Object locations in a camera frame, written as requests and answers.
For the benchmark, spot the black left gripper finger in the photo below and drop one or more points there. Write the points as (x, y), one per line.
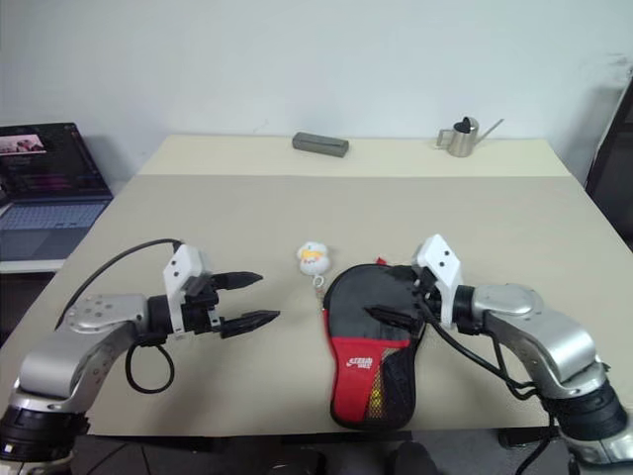
(237, 280)
(247, 321)

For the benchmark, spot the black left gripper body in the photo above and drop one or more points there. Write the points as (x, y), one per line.
(202, 307)

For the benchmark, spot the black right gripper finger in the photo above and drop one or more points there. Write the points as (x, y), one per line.
(404, 275)
(393, 317)

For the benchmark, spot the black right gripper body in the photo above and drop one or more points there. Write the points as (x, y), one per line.
(426, 294)

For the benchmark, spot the black red paddle case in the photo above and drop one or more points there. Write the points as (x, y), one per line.
(356, 371)

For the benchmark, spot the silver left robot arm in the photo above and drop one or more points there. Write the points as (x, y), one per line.
(64, 356)

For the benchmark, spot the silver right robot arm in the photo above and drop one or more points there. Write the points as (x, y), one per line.
(554, 341)

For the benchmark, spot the dark rounded shape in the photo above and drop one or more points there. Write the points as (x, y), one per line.
(414, 460)

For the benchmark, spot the metal watering can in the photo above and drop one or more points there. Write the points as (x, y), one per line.
(462, 142)

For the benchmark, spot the grey rectangular box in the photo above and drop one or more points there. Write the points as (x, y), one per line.
(320, 144)

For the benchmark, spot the dark open laptop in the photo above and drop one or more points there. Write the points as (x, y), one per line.
(49, 173)

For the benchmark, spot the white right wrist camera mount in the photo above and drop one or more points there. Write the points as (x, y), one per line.
(442, 267)

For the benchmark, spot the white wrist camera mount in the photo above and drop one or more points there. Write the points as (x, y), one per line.
(442, 267)
(185, 262)

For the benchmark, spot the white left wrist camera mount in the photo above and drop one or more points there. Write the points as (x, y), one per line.
(185, 262)

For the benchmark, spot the black table frame bracket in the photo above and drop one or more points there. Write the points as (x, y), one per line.
(524, 439)

